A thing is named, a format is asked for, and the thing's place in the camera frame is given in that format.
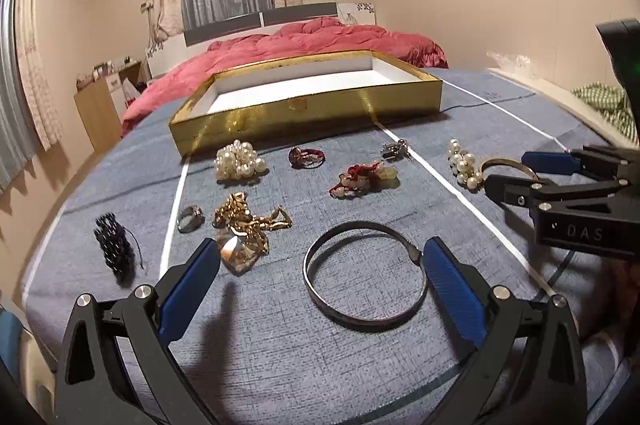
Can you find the wooden nightstand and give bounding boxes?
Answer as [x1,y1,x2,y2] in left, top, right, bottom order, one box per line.
[74,61,151,153]

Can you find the dark red ring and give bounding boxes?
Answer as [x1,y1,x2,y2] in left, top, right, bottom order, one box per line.
[288,146,327,168]

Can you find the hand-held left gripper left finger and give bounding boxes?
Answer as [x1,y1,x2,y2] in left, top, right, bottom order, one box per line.
[54,237,223,425]

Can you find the white pearl string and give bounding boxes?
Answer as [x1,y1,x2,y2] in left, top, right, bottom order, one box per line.
[447,138,485,192]

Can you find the grey and white headboard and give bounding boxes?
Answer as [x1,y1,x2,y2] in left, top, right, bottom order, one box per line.
[145,0,378,80]

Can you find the red beaded brooch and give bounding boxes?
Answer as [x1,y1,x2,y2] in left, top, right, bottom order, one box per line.
[328,159,401,200]

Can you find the white pearl bracelet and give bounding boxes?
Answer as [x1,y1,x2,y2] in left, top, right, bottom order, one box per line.
[214,140,268,182]

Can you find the green checked cloth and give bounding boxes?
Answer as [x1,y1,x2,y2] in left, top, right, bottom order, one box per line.
[571,81,640,144]

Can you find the small silver charm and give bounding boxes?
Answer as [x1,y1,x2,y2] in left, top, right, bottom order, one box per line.
[381,139,412,160]

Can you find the gold bangle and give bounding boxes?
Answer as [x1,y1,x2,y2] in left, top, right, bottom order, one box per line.
[479,158,541,186]

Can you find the black beaded bracelet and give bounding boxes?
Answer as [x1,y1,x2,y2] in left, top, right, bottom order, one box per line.
[94,213,148,286]

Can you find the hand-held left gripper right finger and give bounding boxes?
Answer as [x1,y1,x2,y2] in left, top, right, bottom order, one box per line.
[422,236,590,425]

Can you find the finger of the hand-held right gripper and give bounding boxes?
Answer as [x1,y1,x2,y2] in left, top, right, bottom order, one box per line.
[521,145,640,186]
[484,174,640,262]

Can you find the silver ring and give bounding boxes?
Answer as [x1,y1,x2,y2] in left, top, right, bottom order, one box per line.
[176,205,206,234]

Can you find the beige floral side curtain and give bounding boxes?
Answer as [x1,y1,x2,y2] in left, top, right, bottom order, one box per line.
[17,0,66,150]

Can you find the grey side curtain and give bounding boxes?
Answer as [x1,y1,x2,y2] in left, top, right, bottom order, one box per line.
[0,0,41,190]

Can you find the clear plastic bag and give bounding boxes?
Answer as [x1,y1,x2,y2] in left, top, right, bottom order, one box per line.
[487,51,533,73]

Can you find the blue table cloth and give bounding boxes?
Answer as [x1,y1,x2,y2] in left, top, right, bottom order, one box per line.
[20,67,640,425]

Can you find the gold chain crystal pendant necklace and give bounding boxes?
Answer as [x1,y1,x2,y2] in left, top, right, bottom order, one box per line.
[212,192,293,276]

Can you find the gold jewelry box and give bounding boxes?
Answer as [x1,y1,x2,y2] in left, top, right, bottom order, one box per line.
[167,49,445,156]

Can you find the silver bangle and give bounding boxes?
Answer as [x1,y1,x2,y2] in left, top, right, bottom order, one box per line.
[302,221,430,332]

